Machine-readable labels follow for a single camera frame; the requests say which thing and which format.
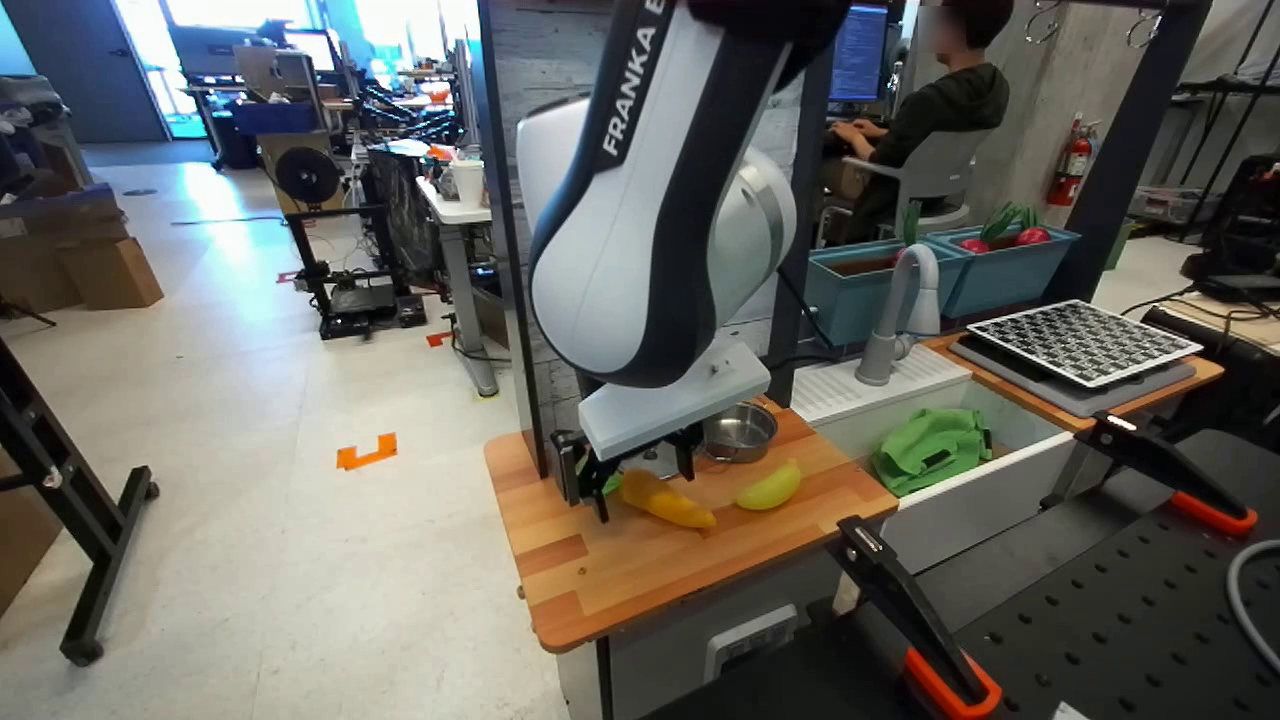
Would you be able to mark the cardboard boxes stack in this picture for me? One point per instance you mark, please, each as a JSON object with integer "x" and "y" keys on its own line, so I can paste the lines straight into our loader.
{"x": 80, "y": 260}

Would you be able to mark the red toy vegetable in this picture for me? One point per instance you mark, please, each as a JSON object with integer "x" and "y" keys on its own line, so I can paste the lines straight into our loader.
{"x": 1034, "y": 237}

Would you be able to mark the black equipment cart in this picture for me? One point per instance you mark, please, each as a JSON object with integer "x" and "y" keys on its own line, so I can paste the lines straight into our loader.
{"x": 363, "y": 302}

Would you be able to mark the black metal stand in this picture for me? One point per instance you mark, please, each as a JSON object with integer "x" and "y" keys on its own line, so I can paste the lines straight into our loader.
{"x": 80, "y": 533}

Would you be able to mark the black office chair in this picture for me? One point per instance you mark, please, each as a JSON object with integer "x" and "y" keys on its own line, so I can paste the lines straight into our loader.
{"x": 1246, "y": 225}

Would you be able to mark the grey toy faucet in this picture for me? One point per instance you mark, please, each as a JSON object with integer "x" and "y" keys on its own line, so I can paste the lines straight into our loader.
{"x": 915, "y": 287}

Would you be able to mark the yellow-green toy banana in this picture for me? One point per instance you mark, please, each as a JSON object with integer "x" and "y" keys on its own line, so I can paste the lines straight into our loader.
{"x": 771, "y": 489}

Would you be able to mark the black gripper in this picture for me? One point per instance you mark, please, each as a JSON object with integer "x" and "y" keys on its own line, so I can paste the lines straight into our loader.
{"x": 600, "y": 468}

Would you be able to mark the grey toy kitchen cabinet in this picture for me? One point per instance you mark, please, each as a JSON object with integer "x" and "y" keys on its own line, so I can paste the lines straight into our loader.
{"x": 665, "y": 652}

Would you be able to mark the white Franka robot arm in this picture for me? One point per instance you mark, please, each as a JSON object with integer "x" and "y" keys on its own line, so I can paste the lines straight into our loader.
{"x": 613, "y": 265}

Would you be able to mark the grey drying tray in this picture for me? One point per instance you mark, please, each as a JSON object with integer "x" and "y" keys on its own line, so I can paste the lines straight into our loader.
{"x": 1065, "y": 397}

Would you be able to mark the small steel pot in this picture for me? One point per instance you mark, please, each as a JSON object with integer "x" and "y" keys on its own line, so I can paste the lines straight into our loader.
{"x": 746, "y": 432}

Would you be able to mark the computer monitor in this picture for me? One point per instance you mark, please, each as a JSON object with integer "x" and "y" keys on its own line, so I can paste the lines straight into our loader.
{"x": 863, "y": 60}

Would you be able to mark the teal plastic bin with vegetables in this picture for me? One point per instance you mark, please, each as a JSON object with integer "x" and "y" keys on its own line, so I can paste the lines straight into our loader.
{"x": 1007, "y": 276}

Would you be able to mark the grey office chair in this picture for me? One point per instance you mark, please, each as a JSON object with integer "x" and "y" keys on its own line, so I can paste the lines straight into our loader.
{"x": 940, "y": 164}

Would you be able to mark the white toy sink basin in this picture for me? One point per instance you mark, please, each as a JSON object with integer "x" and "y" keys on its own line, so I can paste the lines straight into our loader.
{"x": 855, "y": 400}

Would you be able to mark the seated person dark hoodie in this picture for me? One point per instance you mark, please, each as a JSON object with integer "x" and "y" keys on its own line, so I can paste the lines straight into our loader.
{"x": 947, "y": 105}

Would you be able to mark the black slanted frame post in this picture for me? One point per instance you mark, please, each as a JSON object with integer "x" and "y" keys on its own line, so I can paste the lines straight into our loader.
{"x": 1124, "y": 146}

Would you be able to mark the green cloth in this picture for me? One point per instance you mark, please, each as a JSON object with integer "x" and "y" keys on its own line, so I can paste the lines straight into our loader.
{"x": 933, "y": 447}

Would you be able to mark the white desk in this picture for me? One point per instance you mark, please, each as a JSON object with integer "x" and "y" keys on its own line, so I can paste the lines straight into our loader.
{"x": 460, "y": 254}

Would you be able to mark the red fire extinguisher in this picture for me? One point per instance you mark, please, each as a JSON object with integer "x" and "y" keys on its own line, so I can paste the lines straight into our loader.
{"x": 1070, "y": 160}

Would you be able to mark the yellow toy vegetable green leaves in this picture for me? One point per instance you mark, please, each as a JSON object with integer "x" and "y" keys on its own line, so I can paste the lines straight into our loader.
{"x": 665, "y": 507}

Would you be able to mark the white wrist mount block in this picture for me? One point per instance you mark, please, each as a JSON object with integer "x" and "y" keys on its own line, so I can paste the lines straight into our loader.
{"x": 665, "y": 400}

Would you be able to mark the grey wood-pattern back panel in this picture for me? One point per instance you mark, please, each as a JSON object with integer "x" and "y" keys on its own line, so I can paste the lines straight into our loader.
{"x": 545, "y": 400}

